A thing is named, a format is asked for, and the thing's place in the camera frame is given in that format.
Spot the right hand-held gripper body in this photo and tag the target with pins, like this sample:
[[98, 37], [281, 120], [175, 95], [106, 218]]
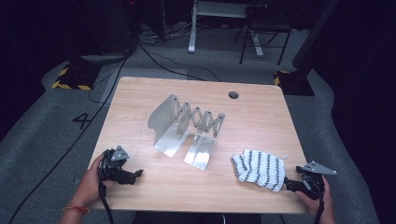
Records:
[[311, 183]]

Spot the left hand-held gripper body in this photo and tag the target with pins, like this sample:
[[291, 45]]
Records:
[[120, 154]]

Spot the white black striped cloth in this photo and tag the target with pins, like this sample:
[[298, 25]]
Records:
[[260, 169]]

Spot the expandable metal bookend rack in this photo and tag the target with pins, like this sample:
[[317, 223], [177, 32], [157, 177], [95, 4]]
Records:
[[174, 130]]

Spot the person's right hand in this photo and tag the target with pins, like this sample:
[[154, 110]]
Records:
[[328, 199]]

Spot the person's left hand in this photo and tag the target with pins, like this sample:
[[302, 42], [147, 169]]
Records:
[[90, 183]]

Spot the grey tape strip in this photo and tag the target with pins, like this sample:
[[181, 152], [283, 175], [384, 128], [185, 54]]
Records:
[[77, 181]]

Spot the black yellow striped stand base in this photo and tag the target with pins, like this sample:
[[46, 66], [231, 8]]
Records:
[[76, 77], [294, 84]]

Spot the dark slanted stand pole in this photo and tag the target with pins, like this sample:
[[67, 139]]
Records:
[[314, 34]]

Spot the black chair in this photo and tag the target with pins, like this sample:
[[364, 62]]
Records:
[[264, 21]]

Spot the white desk frame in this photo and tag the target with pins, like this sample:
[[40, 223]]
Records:
[[193, 31]]

